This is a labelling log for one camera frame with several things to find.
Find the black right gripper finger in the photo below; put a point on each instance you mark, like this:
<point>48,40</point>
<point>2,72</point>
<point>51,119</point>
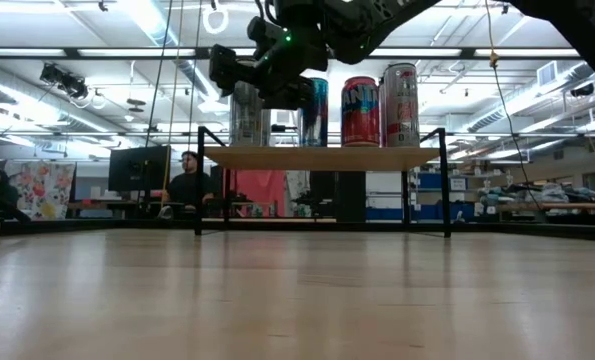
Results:
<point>289,95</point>
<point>227,70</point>

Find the blue silver energy drink can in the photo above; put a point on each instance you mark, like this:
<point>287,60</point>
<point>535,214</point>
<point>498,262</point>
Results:
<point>318,125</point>

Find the silver Celsius can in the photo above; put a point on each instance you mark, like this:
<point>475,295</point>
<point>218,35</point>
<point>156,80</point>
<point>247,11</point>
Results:
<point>246,122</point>

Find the red Fanta can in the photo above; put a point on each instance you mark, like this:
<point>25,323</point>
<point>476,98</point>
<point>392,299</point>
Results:
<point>360,112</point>

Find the Celsius can with pink band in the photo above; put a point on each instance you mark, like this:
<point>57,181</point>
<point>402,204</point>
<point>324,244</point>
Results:
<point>401,105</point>

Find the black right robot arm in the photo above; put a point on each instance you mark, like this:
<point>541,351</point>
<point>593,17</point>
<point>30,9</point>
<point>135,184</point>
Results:
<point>377,25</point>

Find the wooden shelf with black legs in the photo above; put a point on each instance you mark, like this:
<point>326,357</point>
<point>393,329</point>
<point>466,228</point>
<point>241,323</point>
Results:
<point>317,159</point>

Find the red panel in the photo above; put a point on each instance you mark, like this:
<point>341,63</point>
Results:
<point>262,187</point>

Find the black cabinet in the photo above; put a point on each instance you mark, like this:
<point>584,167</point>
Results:
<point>337,197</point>

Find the person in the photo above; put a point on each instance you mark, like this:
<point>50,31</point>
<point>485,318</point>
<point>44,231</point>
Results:
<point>3,190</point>
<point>187,187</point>

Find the black monitor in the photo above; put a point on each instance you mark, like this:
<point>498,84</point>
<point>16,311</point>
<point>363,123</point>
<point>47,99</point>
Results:
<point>132,167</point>

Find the black ceiling spotlight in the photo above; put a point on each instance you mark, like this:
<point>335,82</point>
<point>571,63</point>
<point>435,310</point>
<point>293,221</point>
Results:
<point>582,90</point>
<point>64,82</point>

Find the blue storage bins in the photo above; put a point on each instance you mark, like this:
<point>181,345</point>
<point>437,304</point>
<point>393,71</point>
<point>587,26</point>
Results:
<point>432,181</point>

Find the floral print cloth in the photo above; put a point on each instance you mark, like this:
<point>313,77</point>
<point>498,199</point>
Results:
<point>42,190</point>

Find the black aluminium table frame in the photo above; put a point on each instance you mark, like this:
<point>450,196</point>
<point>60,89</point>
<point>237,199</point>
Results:
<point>257,225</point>

